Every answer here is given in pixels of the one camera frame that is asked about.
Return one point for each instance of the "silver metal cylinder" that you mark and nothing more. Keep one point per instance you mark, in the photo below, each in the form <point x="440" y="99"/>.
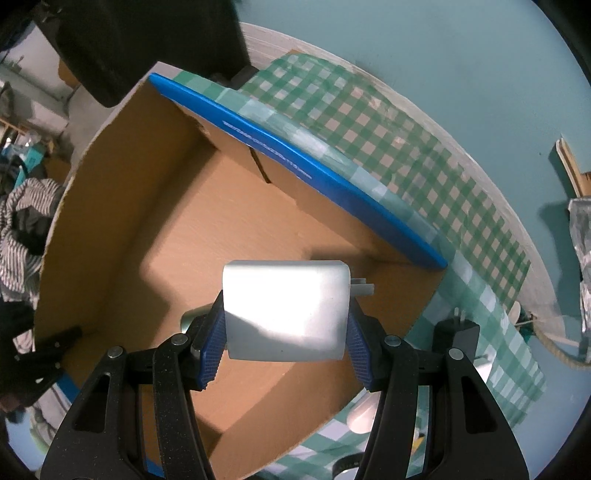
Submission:
<point x="191" y="318"/>

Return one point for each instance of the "large white power adapter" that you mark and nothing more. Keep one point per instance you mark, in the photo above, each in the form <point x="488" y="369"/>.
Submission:
<point x="286" y="304"/>

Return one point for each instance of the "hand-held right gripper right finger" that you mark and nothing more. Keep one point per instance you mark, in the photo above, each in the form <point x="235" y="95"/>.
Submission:
<point x="359" y="350"/>

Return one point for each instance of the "crinkled silver foil bag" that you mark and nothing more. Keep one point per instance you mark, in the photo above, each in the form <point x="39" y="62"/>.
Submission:
<point x="582" y="258"/>

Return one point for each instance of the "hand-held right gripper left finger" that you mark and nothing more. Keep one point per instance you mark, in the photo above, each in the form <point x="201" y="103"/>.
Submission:
<point x="212" y="350"/>

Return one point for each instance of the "green checkered cloth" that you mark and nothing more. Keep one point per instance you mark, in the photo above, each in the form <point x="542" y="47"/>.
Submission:
<point x="392" y="152"/>

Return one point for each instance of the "grey striped garment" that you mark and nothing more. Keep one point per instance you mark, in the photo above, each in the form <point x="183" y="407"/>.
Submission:
<point x="25" y="230"/>

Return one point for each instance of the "black power adapter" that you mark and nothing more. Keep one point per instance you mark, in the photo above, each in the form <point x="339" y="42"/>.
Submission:
<point x="455" y="334"/>

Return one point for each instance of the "black bulky object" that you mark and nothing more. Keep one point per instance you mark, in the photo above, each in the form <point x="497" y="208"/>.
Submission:
<point x="138" y="41"/>

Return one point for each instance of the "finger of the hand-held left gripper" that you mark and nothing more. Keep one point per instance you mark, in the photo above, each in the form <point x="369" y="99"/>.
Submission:
<point x="57" y="344"/>

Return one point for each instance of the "small brown carton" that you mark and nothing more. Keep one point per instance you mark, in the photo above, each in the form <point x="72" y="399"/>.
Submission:
<point x="68" y="74"/>

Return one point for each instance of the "teal box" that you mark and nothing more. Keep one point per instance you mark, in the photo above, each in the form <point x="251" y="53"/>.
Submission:
<point x="33" y="154"/>

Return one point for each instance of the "cardboard box with blue edge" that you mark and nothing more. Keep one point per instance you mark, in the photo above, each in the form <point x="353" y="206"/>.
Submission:
<point x="152" y="230"/>

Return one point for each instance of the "wooden board piece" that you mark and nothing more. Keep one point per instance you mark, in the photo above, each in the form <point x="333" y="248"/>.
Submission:
<point x="575" y="166"/>

